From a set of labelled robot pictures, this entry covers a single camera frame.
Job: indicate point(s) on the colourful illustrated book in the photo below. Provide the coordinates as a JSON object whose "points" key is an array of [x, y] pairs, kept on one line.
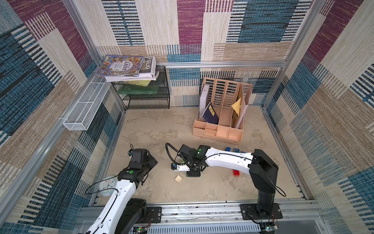
{"points": [[115, 65]]}

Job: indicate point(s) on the red lego brick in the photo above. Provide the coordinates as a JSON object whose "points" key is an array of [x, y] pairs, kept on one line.
{"points": [[236, 172]]}

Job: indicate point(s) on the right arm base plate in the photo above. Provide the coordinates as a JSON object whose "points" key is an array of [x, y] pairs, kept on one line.
{"points": [[251, 211]]}

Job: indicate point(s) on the pale pink folder in organizer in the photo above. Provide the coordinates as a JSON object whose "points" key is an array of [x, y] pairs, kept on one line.
{"points": [[243, 95]]}

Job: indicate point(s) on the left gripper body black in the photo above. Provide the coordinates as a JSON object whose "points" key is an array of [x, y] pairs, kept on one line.
{"points": [[150, 161]]}

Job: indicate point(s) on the white book in organizer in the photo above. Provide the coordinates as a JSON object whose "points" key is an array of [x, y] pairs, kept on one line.
{"points": [[203, 100]]}

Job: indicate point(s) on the green folder on shelf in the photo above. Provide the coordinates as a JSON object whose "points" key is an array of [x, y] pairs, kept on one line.
{"points": [[138, 90]]}

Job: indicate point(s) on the white wire mesh basket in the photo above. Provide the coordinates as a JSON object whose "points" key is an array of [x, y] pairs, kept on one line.
{"points": [[83, 112]]}

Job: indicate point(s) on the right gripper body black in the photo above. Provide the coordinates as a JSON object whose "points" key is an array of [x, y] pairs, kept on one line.
{"points": [[193, 171]]}

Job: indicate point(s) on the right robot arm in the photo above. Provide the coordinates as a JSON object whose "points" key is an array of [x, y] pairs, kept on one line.
{"points": [[258, 165]]}

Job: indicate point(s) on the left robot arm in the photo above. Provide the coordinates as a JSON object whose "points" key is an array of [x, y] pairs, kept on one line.
{"points": [[122, 211]]}

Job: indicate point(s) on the dark purple book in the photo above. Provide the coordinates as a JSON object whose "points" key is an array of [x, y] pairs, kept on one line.
{"points": [[209, 115]]}

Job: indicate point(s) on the yellow envelope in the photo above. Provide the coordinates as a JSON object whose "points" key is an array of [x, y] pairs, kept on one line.
{"points": [[237, 106]]}

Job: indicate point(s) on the black and white Folio book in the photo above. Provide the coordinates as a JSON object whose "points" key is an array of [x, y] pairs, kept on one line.
{"points": [[147, 73]]}

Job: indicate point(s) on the black wire shelf rack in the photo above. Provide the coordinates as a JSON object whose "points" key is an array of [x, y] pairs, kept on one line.
{"points": [[155, 95]]}

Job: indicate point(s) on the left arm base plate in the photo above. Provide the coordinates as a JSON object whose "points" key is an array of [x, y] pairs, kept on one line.
{"points": [[153, 215]]}

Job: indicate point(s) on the pink desk file organizer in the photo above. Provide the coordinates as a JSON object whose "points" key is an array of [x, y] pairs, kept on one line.
{"points": [[222, 94]]}

